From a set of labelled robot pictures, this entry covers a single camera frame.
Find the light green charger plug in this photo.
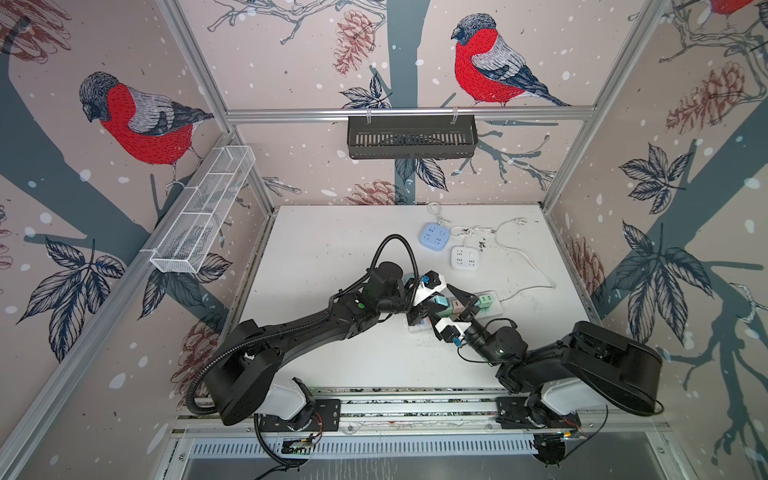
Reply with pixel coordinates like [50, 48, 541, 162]
[477, 292, 496, 309]

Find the teal charger plug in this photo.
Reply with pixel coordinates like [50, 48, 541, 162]
[432, 296, 453, 318]

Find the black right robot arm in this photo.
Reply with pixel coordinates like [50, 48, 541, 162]
[428, 286, 664, 417]

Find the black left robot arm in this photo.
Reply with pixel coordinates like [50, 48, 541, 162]
[184, 256, 447, 426]

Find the white multicolour power strip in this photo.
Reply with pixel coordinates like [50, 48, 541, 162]
[407, 290, 504, 333]

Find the white square power socket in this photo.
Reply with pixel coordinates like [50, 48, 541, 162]
[449, 245, 480, 272]

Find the blue square power socket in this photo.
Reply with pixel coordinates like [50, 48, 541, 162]
[418, 222, 451, 252]

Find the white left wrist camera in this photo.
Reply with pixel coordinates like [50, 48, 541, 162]
[413, 270, 447, 306]

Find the white socket knotted cable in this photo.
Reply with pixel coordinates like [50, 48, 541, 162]
[449, 223, 497, 248]

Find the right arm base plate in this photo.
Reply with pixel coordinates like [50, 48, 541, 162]
[495, 396, 581, 430]

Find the white power strip cable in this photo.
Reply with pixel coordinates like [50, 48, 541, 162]
[493, 217, 558, 302]

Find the aluminium mounting rail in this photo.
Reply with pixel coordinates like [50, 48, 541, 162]
[173, 388, 670, 438]

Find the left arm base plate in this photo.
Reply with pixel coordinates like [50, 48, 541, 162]
[254, 399, 341, 433]

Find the black wire basket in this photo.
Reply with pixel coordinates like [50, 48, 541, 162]
[347, 115, 478, 160]

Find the white wire mesh shelf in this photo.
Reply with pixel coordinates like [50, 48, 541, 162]
[150, 145, 255, 274]

